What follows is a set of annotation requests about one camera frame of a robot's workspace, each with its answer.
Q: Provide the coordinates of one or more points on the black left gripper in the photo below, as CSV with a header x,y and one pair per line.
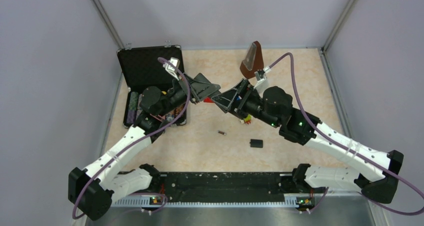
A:
x,y
199,90

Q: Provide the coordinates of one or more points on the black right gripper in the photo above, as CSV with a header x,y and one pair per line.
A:
x,y
229,100

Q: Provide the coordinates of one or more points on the black battery cover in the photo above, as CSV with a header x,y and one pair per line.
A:
x,y
256,143

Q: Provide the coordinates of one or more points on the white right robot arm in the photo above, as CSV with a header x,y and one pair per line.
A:
x,y
367,171

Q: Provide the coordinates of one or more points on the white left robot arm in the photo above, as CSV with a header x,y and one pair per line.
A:
x,y
95,188

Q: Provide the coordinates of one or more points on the red toy brick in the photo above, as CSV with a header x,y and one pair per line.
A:
x,y
208,100

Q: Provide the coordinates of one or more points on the colourful toy brick train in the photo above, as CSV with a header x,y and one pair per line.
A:
x,y
246,120

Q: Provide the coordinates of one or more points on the brown wooden metronome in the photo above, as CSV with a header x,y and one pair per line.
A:
x,y
253,61

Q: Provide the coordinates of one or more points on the black poker chip case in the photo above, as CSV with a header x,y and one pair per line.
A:
x,y
141,69

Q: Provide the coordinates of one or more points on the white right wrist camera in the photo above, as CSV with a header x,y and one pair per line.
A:
x,y
262,82

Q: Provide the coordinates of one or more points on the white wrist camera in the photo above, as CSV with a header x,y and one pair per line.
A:
x,y
262,82
172,67

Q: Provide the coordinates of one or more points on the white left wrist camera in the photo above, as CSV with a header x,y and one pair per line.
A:
x,y
172,67

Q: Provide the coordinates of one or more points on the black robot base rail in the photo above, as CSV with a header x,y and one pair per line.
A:
x,y
222,189

